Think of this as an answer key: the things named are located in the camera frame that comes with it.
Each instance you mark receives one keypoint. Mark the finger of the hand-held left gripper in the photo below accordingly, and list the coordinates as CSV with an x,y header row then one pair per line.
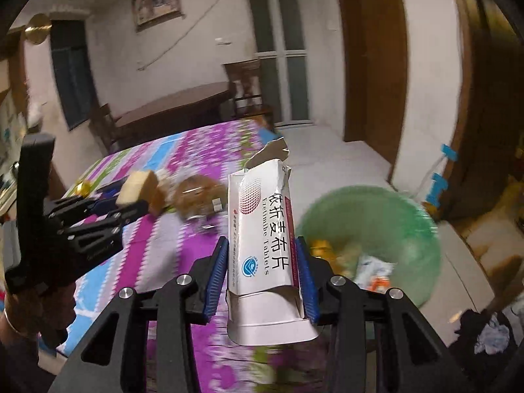
x,y
118,217
82,205

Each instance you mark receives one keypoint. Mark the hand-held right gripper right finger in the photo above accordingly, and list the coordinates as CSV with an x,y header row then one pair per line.
x,y
305,282

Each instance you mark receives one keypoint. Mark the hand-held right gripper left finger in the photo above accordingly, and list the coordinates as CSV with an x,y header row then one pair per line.
x,y
217,282

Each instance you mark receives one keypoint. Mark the yellow sponge cube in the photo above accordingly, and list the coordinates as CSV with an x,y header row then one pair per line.
x,y
159,198
135,190

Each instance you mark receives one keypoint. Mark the white medicine box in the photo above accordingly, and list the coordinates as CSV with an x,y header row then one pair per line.
x,y
262,249

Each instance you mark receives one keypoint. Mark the green plastic basin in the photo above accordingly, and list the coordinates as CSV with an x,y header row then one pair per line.
x,y
368,221

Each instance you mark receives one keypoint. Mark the person's left hand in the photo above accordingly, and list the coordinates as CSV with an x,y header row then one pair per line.
x,y
45,311

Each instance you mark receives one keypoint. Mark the gold foil wrapper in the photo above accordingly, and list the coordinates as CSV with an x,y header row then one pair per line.
x,y
84,188

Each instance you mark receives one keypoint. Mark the orange snack packet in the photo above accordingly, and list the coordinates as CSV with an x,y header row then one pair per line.
x,y
323,251

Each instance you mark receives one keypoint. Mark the striped floral tablecloth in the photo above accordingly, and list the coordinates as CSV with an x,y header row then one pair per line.
x,y
163,254

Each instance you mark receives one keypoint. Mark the grey crumpled packet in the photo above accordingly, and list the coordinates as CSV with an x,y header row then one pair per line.
x,y
373,272

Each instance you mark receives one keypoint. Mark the bread in plastic bag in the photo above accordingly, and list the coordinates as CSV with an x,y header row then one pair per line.
x,y
196,198

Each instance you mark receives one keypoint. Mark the dark wooden chair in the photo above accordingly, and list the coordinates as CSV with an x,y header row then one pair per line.
x,y
106,127
247,90

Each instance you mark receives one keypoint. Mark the dark wooden dining table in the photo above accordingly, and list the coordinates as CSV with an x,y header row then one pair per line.
x,y
172,106

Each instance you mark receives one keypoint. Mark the dark window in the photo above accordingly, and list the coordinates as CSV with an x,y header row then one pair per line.
x,y
73,77

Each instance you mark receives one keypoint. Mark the blue tape piece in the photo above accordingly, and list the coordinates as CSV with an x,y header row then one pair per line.
x,y
449,151
436,186

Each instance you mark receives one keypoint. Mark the gold ceiling lamp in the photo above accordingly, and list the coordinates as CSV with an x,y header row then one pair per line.
x,y
38,28

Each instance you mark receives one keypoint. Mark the pile of dark clothes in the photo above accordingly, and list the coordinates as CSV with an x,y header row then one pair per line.
x,y
491,335

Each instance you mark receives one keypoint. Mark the frosted glass double door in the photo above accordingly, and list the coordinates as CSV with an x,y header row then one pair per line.
x,y
280,49

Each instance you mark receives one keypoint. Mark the brown wooden door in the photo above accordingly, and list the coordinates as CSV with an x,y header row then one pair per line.
x,y
372,57

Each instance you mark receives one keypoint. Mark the framed wall picture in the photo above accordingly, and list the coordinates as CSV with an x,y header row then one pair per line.
x,y
157,4

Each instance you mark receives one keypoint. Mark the brown wooden door frame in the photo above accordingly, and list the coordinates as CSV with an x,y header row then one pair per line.
x,y
483,90

